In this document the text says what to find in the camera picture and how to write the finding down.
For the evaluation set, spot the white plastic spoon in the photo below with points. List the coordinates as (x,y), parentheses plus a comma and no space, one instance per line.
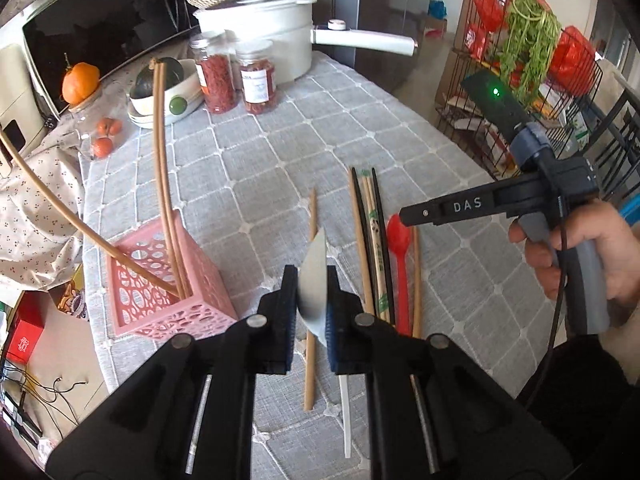
(314,285)

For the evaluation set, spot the orange citrus fruit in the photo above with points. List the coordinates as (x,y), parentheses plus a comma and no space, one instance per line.
(80,82)

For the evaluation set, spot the pink perforated utensil basket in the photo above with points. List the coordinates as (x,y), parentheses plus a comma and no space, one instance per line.
(200,310)

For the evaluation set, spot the black chopstick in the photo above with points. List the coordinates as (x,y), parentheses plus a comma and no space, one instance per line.
(382,230)
(361,210)

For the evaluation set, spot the dark green squash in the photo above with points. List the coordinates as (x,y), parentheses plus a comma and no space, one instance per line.
(170,72)

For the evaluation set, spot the black microwave oven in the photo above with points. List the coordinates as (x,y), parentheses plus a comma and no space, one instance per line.
(100,20)

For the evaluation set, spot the yellow printed cardboard box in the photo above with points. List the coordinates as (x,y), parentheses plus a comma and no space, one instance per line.
(70,295)

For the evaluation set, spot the red plastic spoon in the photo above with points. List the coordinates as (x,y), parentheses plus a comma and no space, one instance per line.
(399,235)

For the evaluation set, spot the paper-wrapped disposable chopsticks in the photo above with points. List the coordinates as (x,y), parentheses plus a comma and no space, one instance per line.
(376,240)

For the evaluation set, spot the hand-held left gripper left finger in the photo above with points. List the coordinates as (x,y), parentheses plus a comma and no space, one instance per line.
(287,330)

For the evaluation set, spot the person's right hand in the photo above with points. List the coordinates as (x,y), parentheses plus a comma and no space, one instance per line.
(620,260)

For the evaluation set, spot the black metal frame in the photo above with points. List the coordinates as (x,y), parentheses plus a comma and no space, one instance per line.
(615,125)

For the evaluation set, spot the glass jar with wooden lid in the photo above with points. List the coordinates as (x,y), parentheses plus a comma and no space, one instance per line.
(82,125)

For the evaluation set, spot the tall jar of red berries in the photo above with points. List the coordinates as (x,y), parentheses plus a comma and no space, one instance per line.
(217,85)

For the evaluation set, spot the brown wooden chopstick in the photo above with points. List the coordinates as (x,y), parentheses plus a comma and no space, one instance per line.
(158,110)
(313,220)
(356,220)
(80,225)
(164,110)

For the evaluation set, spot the orange persimmon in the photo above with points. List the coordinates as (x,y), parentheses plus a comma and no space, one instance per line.
(109,126)
(102,147)

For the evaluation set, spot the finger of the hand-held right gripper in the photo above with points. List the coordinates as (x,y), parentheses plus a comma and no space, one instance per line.
(450,207)

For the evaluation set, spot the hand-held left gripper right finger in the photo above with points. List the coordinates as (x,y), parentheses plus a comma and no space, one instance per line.
(334,340)

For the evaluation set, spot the green lime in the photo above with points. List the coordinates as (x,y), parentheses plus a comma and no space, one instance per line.
(178,105)

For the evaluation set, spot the cherry print cloth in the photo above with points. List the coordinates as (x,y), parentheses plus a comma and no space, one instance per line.
(35,220)

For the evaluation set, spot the green trailing plant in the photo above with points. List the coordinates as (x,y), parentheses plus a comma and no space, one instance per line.
(530,25)

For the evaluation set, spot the short jar of red berries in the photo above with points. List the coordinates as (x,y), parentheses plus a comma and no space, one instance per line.
(257,85)

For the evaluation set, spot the grey refrigerator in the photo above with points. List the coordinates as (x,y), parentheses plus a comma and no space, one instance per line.
(380,0)

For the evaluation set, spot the grey checked tablecloth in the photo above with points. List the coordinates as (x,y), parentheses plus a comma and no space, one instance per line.
(280,160)

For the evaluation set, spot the red cardboard box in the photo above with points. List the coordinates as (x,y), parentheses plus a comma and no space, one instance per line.
(25,330)

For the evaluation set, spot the person's right forearm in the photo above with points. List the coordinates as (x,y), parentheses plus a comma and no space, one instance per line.
(600,385)

